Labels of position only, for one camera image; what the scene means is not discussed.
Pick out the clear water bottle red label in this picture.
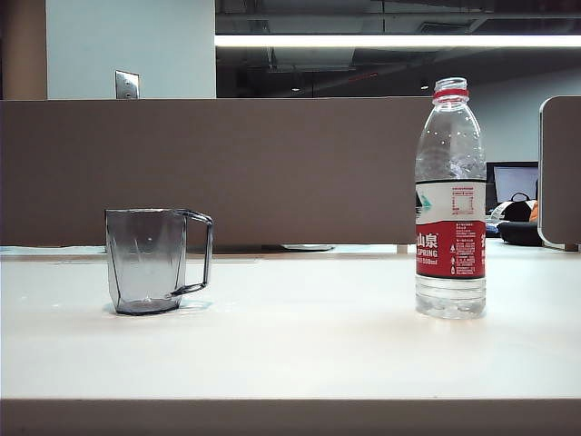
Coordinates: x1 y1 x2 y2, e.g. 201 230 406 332
414 76 488 320

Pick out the transparent grey plastic mug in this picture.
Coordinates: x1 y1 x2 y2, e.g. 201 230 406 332
104 207 214 317

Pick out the silver monitor stand base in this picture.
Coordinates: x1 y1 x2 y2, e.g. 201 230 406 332
280 243 335 253

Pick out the large brown desk partition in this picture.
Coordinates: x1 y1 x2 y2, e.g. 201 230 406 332
0 97 421 254

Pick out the long white ceiling light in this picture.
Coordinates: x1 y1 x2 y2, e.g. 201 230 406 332
214 34 581 49

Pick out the black computer monitor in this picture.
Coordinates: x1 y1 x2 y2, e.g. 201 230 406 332
486 161 540 214

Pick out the black oval cushion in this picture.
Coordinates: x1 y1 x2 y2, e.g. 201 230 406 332
496 220 545 248

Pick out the brown partition with white edge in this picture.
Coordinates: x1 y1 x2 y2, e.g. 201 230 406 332
537 94 581 252

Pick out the metal wall switch plate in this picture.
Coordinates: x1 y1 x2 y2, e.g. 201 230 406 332
114 69 141 100

